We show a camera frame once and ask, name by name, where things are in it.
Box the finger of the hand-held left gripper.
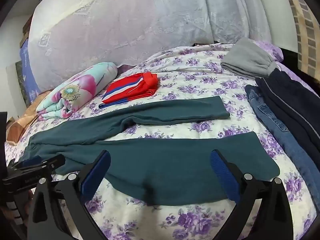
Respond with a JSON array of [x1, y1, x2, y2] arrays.
[[2, 154, 66, 188], [17, 155, 42, 168]]

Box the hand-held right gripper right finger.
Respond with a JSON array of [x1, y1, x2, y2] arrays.
[[210, 149, 294, 240]]

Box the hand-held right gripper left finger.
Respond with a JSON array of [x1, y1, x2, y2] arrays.
[[26, 150, 112, 240]]

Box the teal pants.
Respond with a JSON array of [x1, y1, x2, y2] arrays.
[[21, 95, 280, 207]]

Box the navy track pants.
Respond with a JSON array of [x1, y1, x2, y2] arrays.
[[255, 69, 320, 160]]

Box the blue jeans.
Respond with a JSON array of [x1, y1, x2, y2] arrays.
[[244, 84, 320, 200]]

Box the folded floral blanket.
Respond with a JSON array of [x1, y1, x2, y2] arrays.
[[36, 62, 118, 120]]

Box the red striped shorts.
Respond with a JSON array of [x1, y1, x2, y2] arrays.
[[98, 72, 160, 109]]

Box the blue flat box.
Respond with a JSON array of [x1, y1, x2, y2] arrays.
[[19, 37, 42, 95]]

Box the purple floral bedsheet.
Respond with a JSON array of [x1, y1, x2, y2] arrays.
[[5, 40, 318, 240]]

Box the grey sweatpants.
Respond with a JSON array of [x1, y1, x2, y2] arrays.
[[220, 37, 279, 79]]

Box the purple floral pillow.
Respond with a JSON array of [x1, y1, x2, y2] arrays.
[[255, 40, 284, 62]]

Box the dark bed frame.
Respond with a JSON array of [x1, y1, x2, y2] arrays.
[[280, 46, 320, 100]]

